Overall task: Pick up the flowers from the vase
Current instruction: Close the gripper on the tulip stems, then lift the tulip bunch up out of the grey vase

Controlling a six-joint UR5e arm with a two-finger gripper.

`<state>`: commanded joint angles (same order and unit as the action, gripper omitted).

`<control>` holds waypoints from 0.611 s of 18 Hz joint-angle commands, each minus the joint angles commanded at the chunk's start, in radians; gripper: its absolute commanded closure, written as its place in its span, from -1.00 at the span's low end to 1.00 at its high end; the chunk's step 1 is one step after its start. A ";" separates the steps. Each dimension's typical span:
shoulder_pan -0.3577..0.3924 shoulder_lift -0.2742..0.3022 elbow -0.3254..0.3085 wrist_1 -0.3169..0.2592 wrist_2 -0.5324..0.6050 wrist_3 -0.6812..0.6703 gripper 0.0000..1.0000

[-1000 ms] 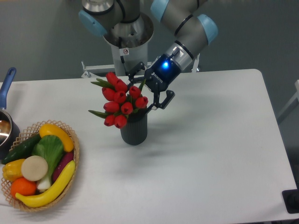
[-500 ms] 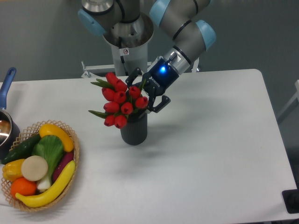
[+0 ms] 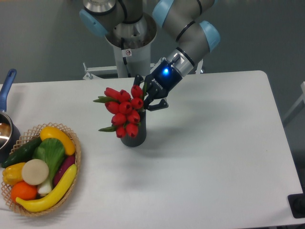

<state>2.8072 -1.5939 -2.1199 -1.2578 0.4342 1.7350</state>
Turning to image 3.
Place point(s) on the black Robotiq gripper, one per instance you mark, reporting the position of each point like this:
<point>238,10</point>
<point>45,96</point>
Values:
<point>159,83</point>

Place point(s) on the red tulip bouquet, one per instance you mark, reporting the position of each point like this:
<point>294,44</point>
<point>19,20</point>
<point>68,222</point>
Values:
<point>124,106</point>

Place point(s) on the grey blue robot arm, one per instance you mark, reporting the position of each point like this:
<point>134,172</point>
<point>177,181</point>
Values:
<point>177,17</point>

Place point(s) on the dark grey ribbed vase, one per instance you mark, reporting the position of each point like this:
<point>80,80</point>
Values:
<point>135,133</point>

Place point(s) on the purple eggplant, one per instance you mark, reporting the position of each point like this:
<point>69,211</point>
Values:
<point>68,161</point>

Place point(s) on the yellow squash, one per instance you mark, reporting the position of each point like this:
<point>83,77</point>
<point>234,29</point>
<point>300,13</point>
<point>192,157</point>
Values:
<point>53,132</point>

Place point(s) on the green bok choy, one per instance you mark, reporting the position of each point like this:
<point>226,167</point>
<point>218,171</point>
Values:
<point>52,152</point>

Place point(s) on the woven wicker basket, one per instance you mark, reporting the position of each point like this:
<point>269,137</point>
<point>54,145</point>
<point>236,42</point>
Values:
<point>28,136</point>

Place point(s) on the dark green cucumber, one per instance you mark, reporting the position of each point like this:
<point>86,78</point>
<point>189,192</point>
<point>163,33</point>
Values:
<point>23,153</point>

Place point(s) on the beige round disc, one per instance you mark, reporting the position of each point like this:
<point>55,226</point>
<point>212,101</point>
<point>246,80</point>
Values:
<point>35,172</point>

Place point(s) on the yellow banana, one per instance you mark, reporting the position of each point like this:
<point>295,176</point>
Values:
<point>54,196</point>

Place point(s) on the yellow bell pepper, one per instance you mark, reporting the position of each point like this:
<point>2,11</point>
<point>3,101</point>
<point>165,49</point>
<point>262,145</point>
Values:
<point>13,174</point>

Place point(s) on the orange fruit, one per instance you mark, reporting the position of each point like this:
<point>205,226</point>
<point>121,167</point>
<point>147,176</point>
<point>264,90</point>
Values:
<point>24,191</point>

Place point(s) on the black device at table edge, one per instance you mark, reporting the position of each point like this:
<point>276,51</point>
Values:
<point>297,205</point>

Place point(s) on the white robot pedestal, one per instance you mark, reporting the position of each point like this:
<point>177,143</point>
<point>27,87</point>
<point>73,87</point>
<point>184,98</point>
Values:
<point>132,46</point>

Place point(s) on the blue handled saucepan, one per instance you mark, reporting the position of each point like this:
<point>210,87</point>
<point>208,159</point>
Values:
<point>9,133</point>

